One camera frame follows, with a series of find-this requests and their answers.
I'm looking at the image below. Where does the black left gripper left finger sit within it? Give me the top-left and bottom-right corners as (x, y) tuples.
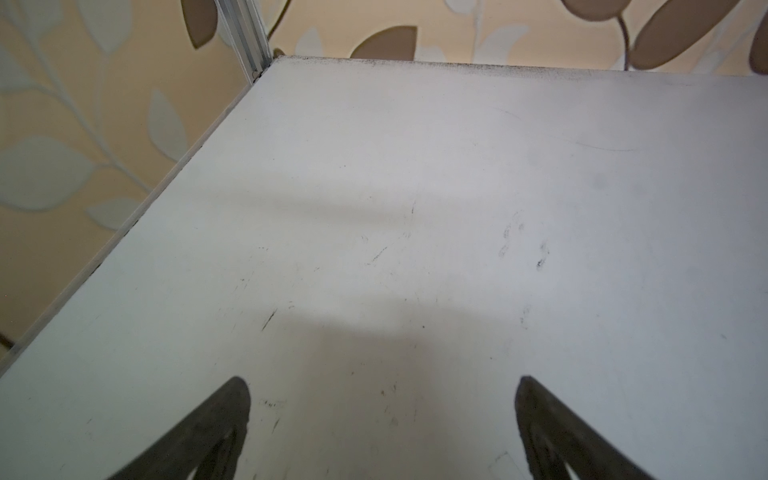
(111, 376), (251, 479)

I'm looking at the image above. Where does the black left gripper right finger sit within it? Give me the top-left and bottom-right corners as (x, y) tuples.
(515, 376), (650, 479)

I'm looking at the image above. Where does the aluminium frame post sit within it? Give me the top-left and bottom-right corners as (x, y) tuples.
(216, 0), (273, 84)

